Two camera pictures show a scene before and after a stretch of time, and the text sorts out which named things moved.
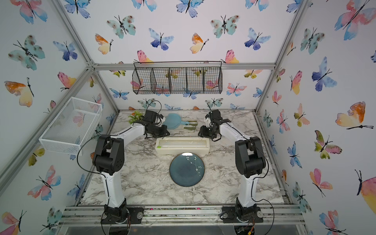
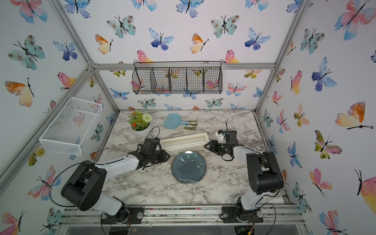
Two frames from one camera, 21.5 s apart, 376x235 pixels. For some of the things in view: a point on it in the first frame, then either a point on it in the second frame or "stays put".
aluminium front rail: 286,215 stays put
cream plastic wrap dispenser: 179,145 stays put
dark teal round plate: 187,169 stays put
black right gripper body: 207,131 to 219,148
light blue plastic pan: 173,121 stays put
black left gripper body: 158,131 to 157,157
